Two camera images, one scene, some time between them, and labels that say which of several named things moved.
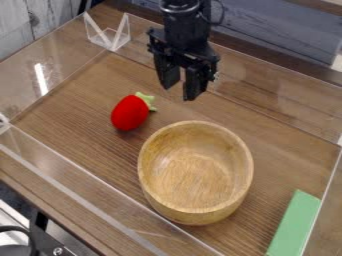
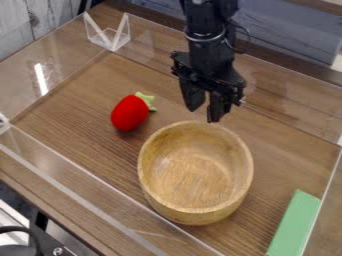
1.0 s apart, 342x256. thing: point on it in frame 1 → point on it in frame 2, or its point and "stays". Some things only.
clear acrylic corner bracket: (109, 38) stays
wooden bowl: (197, 171) stays
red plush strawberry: (130, 111) stays
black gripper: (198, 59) → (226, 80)
